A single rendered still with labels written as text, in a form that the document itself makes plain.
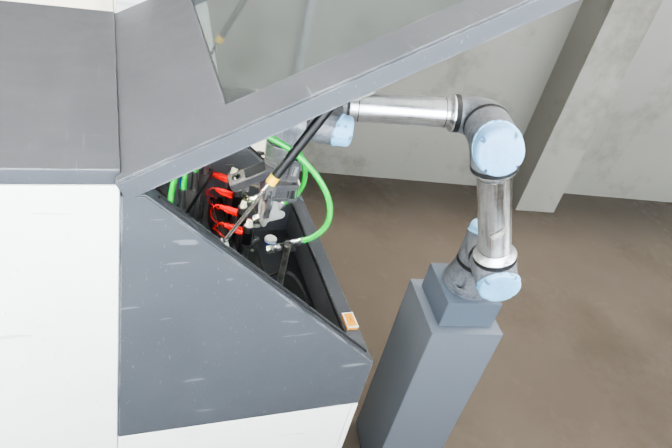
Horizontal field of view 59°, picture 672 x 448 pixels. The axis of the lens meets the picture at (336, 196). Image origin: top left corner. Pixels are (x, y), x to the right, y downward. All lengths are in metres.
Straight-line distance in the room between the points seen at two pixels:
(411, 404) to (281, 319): 0.92
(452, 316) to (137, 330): 0.98
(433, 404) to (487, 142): 1.05
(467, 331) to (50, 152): 1.32
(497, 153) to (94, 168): 0.86
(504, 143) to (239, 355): 0.75
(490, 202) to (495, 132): 0.20
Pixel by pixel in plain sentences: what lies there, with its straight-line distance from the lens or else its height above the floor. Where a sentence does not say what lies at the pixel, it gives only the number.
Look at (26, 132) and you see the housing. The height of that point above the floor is 1.50.
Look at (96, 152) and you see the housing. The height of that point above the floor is 1.50.
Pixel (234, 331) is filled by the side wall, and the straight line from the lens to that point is 1.26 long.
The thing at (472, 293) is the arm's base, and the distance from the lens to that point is 1.83.
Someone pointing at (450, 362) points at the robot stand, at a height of 0.67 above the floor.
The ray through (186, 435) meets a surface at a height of 0.76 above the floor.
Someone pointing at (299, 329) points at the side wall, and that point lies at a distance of 1.30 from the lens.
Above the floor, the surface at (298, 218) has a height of 0.95.
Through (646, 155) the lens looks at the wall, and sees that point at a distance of 4.89.
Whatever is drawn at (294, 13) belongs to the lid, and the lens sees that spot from 1.25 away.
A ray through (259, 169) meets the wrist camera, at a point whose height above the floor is 1.28.
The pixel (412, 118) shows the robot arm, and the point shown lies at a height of 1.43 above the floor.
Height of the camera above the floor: 2.04
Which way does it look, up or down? 33 degrees down
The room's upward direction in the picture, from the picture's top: 14 degrees clockwise
